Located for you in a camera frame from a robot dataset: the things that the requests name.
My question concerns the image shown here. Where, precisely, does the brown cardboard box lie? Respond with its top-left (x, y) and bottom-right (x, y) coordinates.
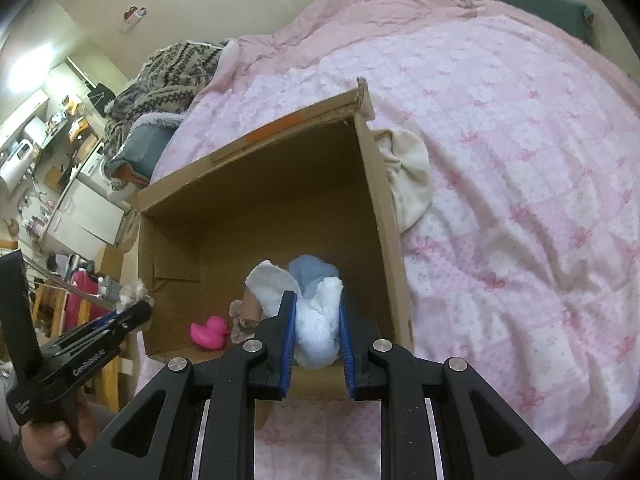
top-left (136, 77), bottom-right (414, 404)

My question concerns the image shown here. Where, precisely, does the pink rubber duck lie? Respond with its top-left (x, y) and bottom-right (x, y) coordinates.
top-left (190, 316), bottom-right (231, 350)

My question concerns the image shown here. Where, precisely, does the blue fleece-lined cushion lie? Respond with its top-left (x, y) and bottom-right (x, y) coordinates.
top-left (107, 112), bottom-right (187, 187)

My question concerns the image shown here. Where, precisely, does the grey patterned knit blanket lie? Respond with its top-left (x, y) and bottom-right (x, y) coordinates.
top-left (102, 40), bottom-right (227, 157)

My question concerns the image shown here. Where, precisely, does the person's left hand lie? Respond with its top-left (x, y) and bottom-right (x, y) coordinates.
top-left (20, 396), bottom-right (99, 477)

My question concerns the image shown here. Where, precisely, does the grey bin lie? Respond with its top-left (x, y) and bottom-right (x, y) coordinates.
top-left (97, 277), bottom-right (124, 303)

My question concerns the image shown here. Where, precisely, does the white kitchen appliance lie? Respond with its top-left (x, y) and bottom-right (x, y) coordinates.
top-left (0, 142), bottom-right (39, 189)

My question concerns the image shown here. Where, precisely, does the white fluffy cloth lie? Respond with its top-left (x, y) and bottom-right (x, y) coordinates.
top-left (294, 277), bottom-right (347, 372)

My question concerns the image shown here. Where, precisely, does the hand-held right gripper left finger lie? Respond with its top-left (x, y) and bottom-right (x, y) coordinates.
top-left (65, 290), bottom-right (301, 480)

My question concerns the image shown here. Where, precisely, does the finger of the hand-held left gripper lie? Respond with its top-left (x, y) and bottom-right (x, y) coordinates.
top-left (97, 301), bottom-right (154, 342)
top-left (50, 310), bottom-right (124, 352)

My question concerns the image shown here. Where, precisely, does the blue fluffy cloth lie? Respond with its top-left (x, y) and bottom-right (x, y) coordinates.
top-left (287, 255), bottom-right (342, 297)

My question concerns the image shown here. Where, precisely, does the yellow wooden rack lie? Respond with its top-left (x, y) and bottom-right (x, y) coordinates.
top-left (30, 285), bottom-right (122, 412)

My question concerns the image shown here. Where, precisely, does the pink bow-print blanket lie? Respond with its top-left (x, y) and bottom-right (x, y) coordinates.
top-left (135, 0), bottom-right (640, 480)

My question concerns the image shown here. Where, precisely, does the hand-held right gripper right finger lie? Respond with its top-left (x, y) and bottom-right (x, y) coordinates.
top-left (339, 302), bottom-right (576, 480)

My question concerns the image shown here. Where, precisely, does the white cabinet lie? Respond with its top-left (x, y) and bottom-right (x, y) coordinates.
top-left (42, 180), bottom-right (127, 257)

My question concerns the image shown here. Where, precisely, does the cardboard tube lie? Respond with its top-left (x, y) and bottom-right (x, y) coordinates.
top-left (242, 292), bottom-right (264, 327)

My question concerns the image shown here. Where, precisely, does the cream cloth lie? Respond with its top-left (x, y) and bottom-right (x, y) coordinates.
top-left (372, 129), bottom-right (432, 234)

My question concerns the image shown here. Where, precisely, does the white washing machine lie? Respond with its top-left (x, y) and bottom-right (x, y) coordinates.
top-left (75, 142), bottom-right (114, 187)

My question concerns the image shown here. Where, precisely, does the red bag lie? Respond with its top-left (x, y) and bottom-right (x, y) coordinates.
top-left (65, 270), bottom-right (104, 327)

